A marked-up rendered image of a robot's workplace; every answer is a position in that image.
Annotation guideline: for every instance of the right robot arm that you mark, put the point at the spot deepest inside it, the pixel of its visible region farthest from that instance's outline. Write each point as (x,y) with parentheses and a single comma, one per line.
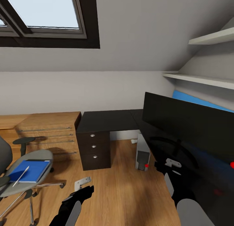
(189,210)

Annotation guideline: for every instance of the folder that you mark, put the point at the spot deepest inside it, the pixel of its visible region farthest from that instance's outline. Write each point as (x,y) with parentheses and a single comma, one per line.
(33,174)

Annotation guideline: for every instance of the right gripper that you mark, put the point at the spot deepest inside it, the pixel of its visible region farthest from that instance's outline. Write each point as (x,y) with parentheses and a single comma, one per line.
(162,167)

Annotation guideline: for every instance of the monitor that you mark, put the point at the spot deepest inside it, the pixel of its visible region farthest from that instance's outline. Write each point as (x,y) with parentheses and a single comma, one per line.
(206,128)

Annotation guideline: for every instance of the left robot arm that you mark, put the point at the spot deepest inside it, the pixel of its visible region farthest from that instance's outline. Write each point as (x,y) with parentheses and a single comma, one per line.
(71,207)

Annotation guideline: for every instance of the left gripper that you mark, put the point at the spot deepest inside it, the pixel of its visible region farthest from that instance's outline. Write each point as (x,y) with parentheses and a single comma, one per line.
(85,192)

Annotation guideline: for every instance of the mouse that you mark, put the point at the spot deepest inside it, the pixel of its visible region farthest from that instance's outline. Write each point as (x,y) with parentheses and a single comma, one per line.
(160,147)

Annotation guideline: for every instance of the desktop computer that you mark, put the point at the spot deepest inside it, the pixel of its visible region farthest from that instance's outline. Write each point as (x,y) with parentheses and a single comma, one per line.
(142,154)

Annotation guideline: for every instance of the swivel chair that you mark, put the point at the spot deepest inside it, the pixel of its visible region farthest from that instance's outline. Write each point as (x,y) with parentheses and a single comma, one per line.
(8,188)

